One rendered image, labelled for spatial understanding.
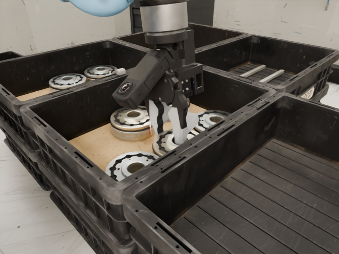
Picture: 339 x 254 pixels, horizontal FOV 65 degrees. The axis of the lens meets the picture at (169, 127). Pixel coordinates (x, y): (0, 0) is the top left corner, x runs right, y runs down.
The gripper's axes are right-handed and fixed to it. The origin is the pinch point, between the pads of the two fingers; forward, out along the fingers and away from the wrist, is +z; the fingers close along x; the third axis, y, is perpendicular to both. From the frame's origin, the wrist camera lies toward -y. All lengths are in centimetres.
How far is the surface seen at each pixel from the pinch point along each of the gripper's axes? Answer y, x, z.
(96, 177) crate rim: -19.5, -8.5, -6.9
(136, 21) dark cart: 116, 156, -7
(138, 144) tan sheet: -3.3, 5.6, 1.3
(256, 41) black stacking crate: 59, 15, -8
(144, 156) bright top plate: -7.3, -1.4, -0.7
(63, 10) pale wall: 136, 332, -19
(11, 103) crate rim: -19.7, 19.9, -10.4
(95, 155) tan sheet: -11.4, 8.7, 0.9
